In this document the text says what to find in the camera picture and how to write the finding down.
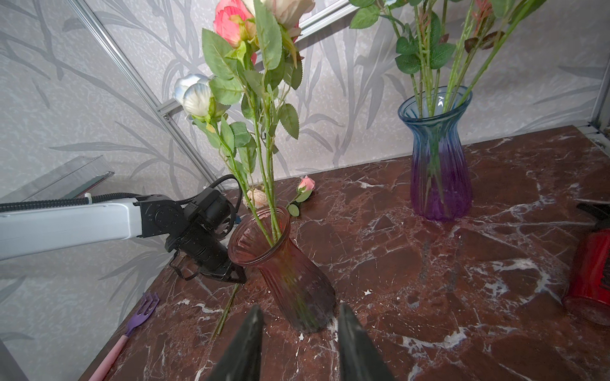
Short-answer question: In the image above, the red spray bottle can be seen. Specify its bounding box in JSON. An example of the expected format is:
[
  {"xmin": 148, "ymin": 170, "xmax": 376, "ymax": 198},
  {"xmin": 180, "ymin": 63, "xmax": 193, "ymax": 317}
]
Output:
[{"xmin": 562, "ymin": 203, "xmax": 609, "ymax": 326}]

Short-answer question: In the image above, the blue purple glass vase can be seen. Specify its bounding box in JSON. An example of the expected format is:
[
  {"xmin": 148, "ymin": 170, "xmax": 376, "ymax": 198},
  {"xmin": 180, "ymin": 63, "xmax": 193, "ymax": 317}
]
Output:
[{"xmin": 398, "ymin": 86, "xmax": 473, "ymax": 222}]

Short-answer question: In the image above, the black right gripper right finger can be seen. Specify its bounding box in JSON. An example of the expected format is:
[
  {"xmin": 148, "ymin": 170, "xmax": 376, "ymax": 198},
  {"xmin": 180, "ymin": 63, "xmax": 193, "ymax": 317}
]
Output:
[{"xmin": 338, "ymin": 303, "xmax": 395, "ymax": 381}]

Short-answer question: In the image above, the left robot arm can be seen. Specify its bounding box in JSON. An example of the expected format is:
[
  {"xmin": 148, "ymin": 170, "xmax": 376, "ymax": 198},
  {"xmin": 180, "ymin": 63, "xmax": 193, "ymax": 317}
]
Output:
[{"xmin": 1, "ymin": 175, "xmax": 247, "ymax": 284}]

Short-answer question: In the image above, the teal peony spray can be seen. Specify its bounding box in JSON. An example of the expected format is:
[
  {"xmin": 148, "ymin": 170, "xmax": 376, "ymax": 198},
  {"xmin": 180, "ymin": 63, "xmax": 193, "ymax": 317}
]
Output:
[{"xmin": 349, "ymin": 0, "xmax": 543, "ymax": 117}]

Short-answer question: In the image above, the purple pink garden rake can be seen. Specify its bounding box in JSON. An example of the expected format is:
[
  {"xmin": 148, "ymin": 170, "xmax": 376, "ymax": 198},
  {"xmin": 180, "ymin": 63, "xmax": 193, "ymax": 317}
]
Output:
[{"xmin": 89, "ymin": 293, "xmax": 160, "ymax": 381}]

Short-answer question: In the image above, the peach cream rose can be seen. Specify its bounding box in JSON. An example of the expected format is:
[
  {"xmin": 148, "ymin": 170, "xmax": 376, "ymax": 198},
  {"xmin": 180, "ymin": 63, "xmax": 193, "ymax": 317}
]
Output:
[{"xmin": 241, "ymin": 0, "xmax": 315, "ymax": 243}]

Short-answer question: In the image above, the light pink rosebud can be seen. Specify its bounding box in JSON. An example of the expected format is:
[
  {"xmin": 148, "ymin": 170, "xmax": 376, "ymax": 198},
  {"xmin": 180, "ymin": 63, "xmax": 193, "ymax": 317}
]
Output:
[{"xmin": 287, "ymin": 176, "xmax": 315, "ymax": 217}]

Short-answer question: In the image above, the large salmon rose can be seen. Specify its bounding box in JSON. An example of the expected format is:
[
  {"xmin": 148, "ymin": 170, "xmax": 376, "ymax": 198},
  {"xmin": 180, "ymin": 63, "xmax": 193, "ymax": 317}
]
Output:
[{"xmin": 202, "ymin": 1, "xmax": 284, "ymax": 244}]

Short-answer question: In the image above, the red glass vase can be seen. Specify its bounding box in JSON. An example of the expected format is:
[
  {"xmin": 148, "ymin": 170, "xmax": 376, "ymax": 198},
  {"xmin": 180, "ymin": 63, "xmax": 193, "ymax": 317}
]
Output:
[{"xmin": 228, "ymin": 207, "xmax": 335, "ymax": 334}]

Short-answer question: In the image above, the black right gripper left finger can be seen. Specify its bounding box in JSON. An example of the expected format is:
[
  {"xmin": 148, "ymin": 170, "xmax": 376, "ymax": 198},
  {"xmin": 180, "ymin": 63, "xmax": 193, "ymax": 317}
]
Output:
[{"xmin": 207, "ymin": 305, "xmax": 265, "ymax": 381}]

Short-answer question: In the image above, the white blue rose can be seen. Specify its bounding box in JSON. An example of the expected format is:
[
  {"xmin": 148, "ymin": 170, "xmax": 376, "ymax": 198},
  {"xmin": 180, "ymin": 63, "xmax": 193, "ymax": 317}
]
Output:
[{"xmin": 172, "ymin": 73, "xmax": 275, "ymax": 249}]

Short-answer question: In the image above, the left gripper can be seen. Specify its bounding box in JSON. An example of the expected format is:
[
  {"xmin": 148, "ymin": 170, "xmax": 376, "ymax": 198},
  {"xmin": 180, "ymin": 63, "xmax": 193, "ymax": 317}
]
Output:
[{"xmin": 165, "ymin": 188, "xmax": 247, "ymax": 284}]

